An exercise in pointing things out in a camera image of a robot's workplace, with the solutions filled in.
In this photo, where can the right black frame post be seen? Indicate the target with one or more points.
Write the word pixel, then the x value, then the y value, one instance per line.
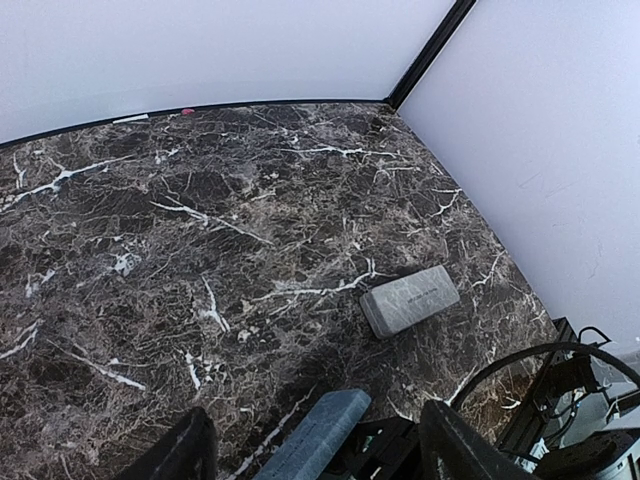
pixel 430 51

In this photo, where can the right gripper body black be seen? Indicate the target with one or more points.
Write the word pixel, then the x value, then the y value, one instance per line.
pixel 381 449

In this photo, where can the black front rail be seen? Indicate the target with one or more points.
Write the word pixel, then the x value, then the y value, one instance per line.
pixel 564 428

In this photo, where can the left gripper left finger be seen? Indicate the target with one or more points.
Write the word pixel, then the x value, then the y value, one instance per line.
pixel 187 451

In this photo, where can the beige glasses case teal lining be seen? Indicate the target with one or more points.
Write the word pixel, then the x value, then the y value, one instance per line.
pixel 400 304

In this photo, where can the blue-grey glasses case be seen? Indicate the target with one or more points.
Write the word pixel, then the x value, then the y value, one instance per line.
pixel 318 437

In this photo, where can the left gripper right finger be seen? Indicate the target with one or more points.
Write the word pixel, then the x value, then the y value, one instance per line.
pixel 451 449

